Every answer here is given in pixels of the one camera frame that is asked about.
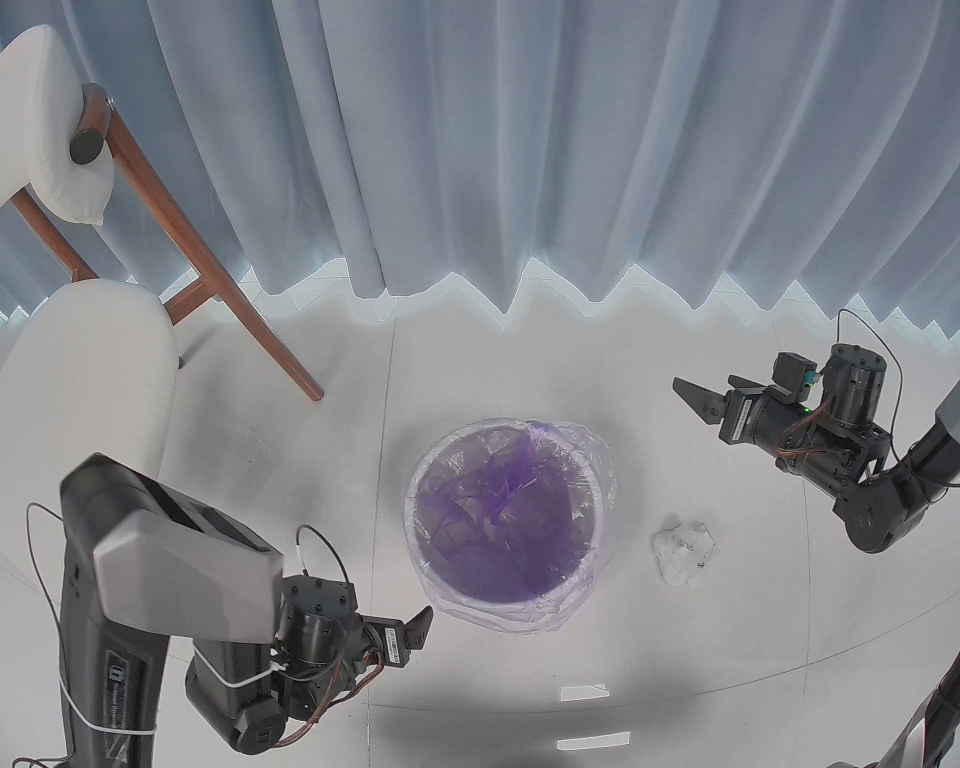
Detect purple plastic bag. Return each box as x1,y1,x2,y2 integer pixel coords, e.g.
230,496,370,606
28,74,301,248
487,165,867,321
405,416,620,637

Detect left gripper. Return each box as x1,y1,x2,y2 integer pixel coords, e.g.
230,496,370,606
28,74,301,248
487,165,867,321
351,606,435,680

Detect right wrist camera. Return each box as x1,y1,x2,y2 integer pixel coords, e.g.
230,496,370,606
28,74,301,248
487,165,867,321
771,352,820,406

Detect white cushioned wooden chair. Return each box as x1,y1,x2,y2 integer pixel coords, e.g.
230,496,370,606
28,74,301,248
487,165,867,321
0,24,325,579

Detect pale blue curtain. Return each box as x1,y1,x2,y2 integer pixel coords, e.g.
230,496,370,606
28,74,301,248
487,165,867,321
0,0,960,331

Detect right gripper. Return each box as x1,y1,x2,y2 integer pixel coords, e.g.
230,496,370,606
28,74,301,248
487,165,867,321
672,376,807,460

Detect white trash bin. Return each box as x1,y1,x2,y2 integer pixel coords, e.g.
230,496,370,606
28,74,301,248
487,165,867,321
408,421,606,603

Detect black cable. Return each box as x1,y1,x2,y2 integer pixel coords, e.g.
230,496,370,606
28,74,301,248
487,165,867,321
24,501,72,639
836,307,905,459
294,523,355,586

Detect crumpled white paper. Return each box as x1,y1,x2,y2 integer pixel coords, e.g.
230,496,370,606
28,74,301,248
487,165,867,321
652,519,720,588

